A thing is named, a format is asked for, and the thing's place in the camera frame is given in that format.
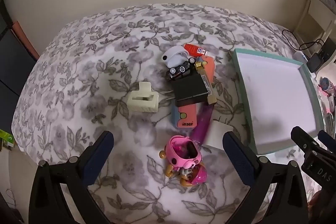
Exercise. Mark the dark furniture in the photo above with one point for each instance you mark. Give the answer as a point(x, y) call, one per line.
point(13, 77)

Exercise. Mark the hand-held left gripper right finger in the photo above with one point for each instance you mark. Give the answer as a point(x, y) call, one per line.
point(240, 158)

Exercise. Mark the black toy car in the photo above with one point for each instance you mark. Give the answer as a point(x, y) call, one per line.
point(181, 69)

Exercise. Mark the black power adapter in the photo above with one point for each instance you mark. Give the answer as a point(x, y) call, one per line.
point(315, 62)

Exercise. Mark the black wall charger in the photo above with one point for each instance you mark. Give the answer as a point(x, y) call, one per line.
point(189, 90)

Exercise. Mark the purple lighter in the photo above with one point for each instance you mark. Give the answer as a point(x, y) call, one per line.
point(202, 121)

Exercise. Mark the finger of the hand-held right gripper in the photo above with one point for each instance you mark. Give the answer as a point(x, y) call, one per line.
point(328, 141)
point(302, 137)

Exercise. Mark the gold patterned lighter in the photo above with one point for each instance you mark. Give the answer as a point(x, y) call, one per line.
point(207, 85)

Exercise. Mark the cream hair claw clip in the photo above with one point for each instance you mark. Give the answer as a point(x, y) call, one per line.
point(141, 106)

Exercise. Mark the green box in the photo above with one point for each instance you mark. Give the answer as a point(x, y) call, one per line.
point(6, 140)

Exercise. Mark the pink kids watch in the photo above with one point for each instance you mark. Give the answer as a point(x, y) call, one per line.
point(181, 158)

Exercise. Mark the orange glue bottle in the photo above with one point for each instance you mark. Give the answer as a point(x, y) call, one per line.
point(191, 49)

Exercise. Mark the orange board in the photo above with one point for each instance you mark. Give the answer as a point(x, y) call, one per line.
point(26, 40)

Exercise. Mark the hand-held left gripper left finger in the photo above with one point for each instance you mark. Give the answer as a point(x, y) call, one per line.
point(98, 158)

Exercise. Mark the white power strip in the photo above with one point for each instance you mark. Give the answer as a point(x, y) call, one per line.
point(299, 57)

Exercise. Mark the cream shelf unit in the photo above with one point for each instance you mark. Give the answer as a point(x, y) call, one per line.
point(315, 19)

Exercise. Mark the grey floral blanket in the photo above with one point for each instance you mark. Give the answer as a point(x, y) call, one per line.
point(78, 69)

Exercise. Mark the teal white tray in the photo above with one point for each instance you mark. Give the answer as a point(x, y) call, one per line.
point(275, 95)

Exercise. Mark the pink puppy figurine toy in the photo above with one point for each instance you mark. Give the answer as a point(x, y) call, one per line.
point(194, 176)

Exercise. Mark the white wall charger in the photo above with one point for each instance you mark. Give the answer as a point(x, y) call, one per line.
point(218, 134)

